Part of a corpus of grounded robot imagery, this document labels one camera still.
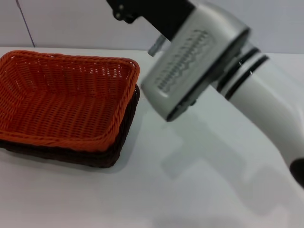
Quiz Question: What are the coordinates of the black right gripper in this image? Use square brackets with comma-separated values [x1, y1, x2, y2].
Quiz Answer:
[105, 0, 196, 43]

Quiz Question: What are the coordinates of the orange wicker basket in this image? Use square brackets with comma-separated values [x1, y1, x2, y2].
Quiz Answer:
[0, 50, 141, 152]

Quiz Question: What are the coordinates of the dark brown wicker basket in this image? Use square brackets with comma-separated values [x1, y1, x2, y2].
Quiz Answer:
[0, 84, 142, 169]

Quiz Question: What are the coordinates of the grey cable with metal plug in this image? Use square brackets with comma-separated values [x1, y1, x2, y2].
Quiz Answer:
[148, 35, 167, 57]

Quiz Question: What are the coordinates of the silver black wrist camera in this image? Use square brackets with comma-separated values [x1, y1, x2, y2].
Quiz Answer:
[141, 0, 251, 122]

